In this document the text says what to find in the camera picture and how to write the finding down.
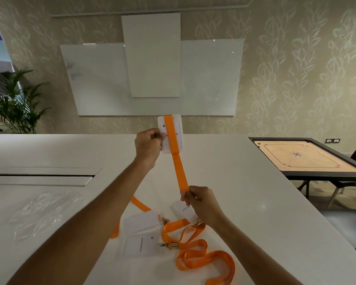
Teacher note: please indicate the chair with white legs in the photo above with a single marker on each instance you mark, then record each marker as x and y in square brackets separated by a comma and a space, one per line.
[344, 189]

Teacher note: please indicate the person's right thumb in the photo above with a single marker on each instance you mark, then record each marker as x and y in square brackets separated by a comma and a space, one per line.
[195, 191]

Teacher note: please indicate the black carrom board stand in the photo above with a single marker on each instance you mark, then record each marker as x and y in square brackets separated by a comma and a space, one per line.
[305, 186]

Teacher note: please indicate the glass whiteboard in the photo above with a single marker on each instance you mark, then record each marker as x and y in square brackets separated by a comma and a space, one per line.
[98, 80]

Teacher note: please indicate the person's right forearm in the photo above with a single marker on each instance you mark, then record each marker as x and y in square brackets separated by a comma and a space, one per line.
[249, 252]

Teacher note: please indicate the black wall socket plate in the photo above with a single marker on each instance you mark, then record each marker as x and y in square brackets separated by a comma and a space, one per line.
[332, 141]

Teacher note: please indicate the clear badge holder with card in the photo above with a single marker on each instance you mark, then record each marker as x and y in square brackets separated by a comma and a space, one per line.
[181, 211]
[141, 245]
[178, 136]
[139, 223]

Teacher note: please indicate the green potted palm plant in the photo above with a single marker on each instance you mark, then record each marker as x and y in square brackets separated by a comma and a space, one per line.
[16, 106]

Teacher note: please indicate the person's left thumb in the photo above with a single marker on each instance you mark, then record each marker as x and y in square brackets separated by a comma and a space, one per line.
[159, 134]

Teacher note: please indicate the pile of clear plastic sleeves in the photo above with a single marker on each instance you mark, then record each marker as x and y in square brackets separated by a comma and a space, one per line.
[44, 215]

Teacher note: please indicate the wooden carrom board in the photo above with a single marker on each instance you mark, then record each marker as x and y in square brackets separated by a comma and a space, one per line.
[302, 157]

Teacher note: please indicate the grey wall rail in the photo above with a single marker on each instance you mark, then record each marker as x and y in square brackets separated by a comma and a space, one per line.
[86, 13]

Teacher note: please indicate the person's left forearm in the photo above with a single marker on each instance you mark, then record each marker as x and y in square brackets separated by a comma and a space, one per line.
[86, 225]

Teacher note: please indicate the person's left hand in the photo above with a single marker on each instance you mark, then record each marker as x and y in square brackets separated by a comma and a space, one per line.
[145, 146]

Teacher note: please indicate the person's right hand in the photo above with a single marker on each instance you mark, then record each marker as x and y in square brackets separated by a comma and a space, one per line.
[203, 203]

